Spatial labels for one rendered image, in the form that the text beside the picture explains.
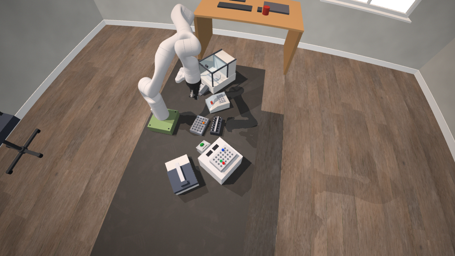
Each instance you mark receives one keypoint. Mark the white balance with glass draft shield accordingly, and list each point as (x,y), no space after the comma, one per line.
(217,70)

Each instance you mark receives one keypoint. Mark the white tube rack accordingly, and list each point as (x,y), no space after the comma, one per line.
(198,127)

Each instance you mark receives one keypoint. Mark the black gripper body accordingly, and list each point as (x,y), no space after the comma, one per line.
(193,86)

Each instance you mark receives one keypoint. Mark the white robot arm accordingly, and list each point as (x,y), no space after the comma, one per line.
(185,48)

